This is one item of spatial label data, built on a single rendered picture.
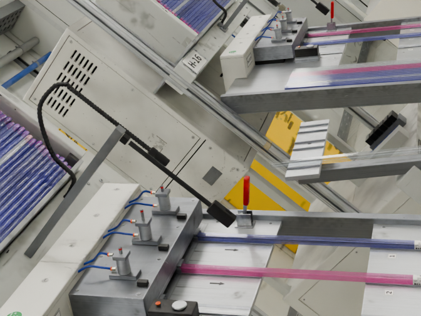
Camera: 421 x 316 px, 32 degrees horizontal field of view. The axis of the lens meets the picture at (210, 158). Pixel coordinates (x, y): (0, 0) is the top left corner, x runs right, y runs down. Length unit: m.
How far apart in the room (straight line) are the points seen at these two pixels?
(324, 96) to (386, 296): 1.03
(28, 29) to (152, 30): 2.37
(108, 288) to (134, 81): 1.17
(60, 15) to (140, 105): 2.26
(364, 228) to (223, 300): 0.35
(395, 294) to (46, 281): 0.58
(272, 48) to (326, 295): 0.84
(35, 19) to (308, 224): 3.36
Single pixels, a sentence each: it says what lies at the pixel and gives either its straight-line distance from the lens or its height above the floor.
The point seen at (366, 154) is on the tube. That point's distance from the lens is 1.56.
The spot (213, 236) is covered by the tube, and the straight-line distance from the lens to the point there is 1.44.
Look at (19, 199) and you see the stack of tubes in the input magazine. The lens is 1.42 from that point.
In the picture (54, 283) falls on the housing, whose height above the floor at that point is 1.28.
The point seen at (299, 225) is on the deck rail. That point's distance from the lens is 1.49.
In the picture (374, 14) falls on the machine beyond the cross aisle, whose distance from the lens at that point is 5.79.
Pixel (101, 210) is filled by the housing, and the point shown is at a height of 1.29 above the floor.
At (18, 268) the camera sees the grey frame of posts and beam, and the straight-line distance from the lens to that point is 1.35.
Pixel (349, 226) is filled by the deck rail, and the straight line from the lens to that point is 1.48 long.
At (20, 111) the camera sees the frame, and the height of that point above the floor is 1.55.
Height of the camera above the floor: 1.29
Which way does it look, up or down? 4 degrees down
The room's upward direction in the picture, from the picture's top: 52 degrees counter-clockwise
